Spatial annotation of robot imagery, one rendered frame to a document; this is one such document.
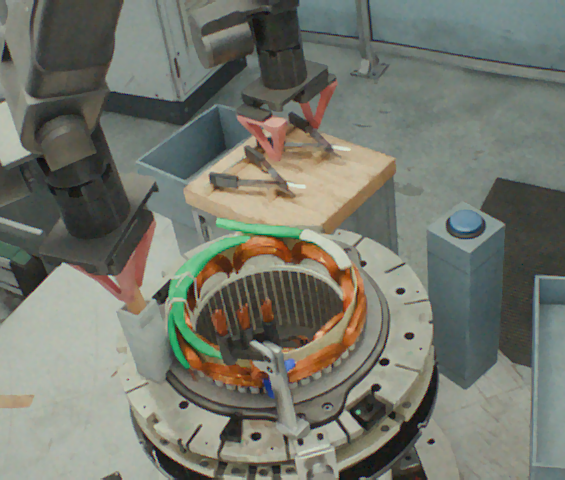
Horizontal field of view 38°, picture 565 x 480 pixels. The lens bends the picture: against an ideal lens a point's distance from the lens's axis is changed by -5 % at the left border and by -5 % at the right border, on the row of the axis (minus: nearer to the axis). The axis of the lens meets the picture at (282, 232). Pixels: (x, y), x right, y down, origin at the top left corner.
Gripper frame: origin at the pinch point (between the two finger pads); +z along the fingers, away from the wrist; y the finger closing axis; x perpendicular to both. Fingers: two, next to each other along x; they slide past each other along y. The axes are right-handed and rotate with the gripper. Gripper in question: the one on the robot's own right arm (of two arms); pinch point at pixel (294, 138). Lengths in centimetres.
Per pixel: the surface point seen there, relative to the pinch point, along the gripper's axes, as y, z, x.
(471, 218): -1.5, 4.4, 25.3
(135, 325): 40.1, -9.0, 14.6
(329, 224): 9.0, 3.1, 11.8
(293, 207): 9.4, 2.2, 6.8
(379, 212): -1.4, 8.8, 11.5
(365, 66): -171, 106, -116
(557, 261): -107, 109, -4
